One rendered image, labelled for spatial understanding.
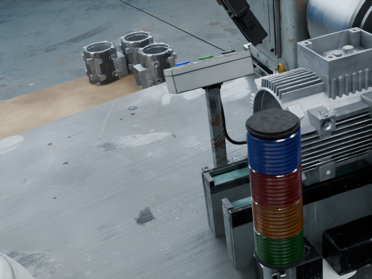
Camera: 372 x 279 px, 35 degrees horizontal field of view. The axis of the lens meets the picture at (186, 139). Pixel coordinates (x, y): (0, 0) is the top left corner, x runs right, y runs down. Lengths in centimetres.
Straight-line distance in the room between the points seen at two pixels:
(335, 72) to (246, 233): 31
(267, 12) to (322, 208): 67
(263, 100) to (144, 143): 48
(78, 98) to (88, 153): 190
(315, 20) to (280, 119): 78
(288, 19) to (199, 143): 38
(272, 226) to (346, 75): 38
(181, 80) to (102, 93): 223
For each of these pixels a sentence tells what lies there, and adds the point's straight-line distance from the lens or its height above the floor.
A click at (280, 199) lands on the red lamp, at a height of 113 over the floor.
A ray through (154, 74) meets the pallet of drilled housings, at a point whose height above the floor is 23.
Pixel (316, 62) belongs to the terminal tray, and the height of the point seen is 113.
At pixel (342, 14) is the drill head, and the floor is 109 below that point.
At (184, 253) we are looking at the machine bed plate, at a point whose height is 80.
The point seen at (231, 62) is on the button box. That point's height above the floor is 106.
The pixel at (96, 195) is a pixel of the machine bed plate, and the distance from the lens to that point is 133.
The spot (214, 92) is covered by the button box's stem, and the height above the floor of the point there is 101.
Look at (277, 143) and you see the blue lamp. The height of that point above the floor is 121.
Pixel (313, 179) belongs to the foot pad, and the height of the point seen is 94.
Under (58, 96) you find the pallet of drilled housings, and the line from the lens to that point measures 348.
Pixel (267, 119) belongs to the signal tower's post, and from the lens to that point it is 66.
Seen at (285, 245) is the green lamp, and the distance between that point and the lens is 72.
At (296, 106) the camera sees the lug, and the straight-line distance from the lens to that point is 96.
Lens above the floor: 153
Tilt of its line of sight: 30 degrees down
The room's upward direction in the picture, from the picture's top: 8 degrees counter-clockwise
